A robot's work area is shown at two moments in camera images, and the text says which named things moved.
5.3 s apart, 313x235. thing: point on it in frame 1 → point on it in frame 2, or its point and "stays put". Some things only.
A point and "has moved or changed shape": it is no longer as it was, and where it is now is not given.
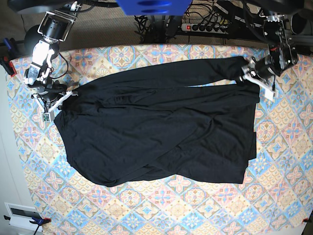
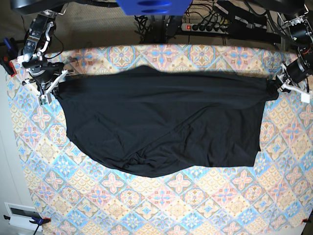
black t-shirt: (195, 119) has moved or changed shape
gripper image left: (48, 90) → (44, 72)
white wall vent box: (20, 216) stays put
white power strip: (223, 29) stays put
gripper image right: (263, 68) → (298, 69)
